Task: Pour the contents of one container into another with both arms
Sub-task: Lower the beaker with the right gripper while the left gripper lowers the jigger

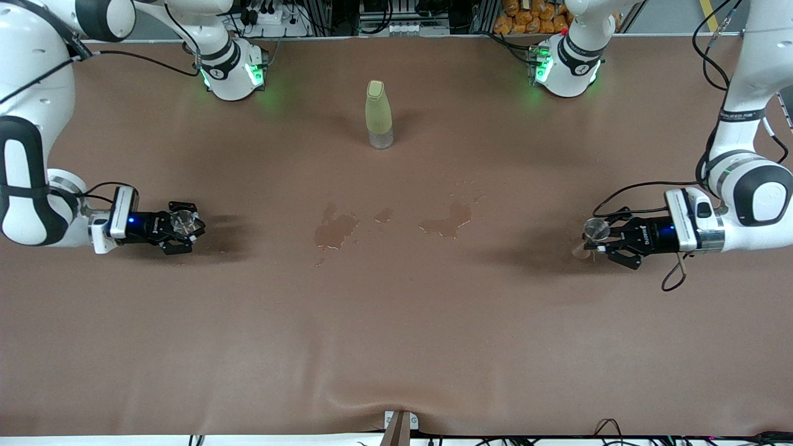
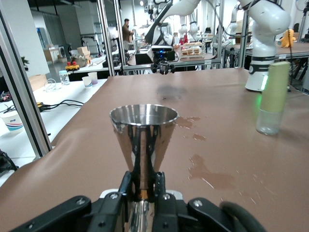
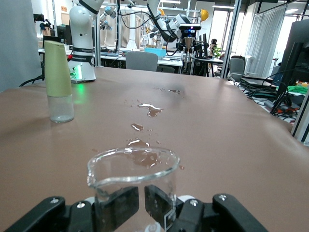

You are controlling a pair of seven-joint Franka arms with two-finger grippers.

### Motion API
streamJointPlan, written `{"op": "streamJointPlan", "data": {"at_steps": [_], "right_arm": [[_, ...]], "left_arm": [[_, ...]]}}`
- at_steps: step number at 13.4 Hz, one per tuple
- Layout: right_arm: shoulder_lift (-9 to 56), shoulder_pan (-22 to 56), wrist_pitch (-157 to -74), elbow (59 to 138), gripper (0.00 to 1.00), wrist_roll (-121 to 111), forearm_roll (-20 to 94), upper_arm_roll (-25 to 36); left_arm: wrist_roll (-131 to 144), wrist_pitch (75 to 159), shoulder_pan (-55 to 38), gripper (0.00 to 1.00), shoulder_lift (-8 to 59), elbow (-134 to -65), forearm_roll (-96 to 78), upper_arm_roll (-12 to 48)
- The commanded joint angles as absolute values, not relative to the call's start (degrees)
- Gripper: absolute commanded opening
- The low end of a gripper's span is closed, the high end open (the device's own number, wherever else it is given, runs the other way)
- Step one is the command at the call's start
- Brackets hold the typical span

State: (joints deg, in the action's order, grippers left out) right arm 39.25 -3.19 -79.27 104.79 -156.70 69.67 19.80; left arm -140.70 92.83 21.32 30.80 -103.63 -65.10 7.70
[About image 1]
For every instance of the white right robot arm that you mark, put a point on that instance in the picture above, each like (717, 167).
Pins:
(25, 62)

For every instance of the orange snack packet pile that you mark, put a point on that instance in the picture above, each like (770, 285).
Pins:
(526, 18)

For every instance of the small brown liquid puddle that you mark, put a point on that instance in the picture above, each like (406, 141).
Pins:
(383, 215)

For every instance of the white power strip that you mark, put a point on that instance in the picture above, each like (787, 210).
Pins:
(272, 18)

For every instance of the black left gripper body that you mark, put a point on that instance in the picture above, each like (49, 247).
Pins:
(648, 236)

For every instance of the brown table mat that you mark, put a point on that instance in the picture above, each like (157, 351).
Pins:
(396, 341)

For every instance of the yellow-green drink bottle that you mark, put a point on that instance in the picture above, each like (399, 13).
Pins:
(378, 114)

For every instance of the grey metal mount bracket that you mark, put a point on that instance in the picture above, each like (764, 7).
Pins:
(391, 421)

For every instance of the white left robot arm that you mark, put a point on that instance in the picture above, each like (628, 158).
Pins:
(762, 62)

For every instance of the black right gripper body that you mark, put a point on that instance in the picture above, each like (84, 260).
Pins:
(146, 225)

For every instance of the clear glass cup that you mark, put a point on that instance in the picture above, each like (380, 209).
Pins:
(184, 224)

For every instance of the steel jigger measuring cup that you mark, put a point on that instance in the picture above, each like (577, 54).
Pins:
(596, 228)

